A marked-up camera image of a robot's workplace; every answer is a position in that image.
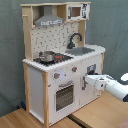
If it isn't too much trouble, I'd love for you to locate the grey ice dispenser panel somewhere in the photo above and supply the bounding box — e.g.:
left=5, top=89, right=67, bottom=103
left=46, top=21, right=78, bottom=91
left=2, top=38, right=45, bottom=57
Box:
left=87, top=65, right=96, bottom=75

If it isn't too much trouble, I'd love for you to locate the right red stove knob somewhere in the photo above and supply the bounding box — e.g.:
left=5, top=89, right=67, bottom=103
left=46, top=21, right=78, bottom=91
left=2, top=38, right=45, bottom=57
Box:
left=71, top=65, right=79, bottom=73

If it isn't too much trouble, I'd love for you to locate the grey toy sink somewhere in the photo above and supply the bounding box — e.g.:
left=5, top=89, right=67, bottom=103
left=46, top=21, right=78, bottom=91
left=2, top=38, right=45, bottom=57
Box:
left=66, top=47, right=94, bottom=56

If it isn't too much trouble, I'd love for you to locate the red stove knob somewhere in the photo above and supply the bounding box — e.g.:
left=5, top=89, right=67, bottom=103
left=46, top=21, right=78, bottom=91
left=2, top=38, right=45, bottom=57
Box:
left=54, top=73, right=60, bottom=79
left=71, top=65, right=79, bottom=73

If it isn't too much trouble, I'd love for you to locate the wooden toy kitchen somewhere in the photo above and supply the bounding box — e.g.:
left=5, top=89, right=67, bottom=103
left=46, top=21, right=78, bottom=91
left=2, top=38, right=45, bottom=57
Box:
left=22, top=2, right=105, bottom=127

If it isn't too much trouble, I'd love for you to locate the left red stove knob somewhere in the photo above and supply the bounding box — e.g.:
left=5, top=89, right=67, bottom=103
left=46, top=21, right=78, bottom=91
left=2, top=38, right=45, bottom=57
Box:
left=54, top=73, right=60, bottom=79

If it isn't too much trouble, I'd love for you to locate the grey cupboard door handle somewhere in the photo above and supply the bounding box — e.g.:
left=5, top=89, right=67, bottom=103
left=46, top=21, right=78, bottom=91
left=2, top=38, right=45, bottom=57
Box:
left=82, top=76, right=86, bottom=90

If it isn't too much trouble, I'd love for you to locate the black toy stovetop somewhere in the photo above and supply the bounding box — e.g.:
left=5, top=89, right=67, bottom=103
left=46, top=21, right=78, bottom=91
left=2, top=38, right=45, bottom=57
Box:
left=34, top=53, right=71, bottom=66

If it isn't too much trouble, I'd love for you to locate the small silver pot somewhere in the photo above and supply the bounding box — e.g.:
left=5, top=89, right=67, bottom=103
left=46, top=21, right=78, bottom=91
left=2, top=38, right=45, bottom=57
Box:
left=39, top=51, right=55, bottom=62

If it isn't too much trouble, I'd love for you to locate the black toy faucet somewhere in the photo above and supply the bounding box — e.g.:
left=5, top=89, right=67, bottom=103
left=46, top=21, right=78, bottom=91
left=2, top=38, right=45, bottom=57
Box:
left=67, top=33, right=82, bottom=49

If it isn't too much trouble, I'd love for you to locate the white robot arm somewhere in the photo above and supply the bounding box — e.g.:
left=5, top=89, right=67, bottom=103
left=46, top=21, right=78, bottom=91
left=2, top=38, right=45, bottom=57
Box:
left=85, top=75, right=128, bottom=102

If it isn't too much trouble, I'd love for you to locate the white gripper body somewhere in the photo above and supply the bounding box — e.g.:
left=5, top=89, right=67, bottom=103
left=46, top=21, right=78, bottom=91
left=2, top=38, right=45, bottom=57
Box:
left=85, top=75, right=112, bottom=91

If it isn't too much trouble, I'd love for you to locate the silver range hood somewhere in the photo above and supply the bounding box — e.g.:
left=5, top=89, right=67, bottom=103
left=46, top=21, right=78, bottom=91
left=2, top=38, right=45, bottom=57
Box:
left=35, top=5, right=64, bottom=27

